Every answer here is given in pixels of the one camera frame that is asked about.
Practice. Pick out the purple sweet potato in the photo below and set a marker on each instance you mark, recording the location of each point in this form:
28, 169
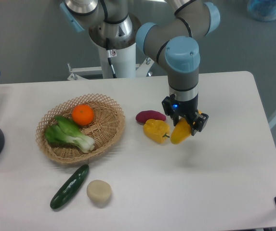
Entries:
143, 116

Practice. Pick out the yellow mango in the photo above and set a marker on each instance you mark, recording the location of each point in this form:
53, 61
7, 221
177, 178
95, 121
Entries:
181, 132

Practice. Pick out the green bok choy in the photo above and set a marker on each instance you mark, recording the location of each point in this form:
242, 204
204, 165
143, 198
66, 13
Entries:
66, 131

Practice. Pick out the green cucumber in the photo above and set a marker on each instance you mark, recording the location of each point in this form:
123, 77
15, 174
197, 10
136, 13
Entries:
69, 188

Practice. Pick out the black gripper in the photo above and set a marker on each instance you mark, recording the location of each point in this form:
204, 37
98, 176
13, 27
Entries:
187, 110

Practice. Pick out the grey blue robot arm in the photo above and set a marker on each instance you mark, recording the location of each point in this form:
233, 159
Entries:
117, 34

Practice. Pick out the clear plastic bag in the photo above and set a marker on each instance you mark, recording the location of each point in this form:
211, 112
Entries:
262, 10

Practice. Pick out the yellow bell pepper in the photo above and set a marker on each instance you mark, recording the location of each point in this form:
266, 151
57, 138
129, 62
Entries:
156, 130

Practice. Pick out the orange fruit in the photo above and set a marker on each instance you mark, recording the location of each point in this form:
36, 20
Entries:
82, 114

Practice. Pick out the beige round cake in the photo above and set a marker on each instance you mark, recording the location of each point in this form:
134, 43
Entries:
99, 191

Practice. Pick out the woven wicker basket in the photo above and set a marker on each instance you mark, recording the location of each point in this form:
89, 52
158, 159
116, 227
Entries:
106, 128

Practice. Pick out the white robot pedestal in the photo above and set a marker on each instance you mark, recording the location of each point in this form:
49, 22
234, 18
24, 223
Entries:
114, 63

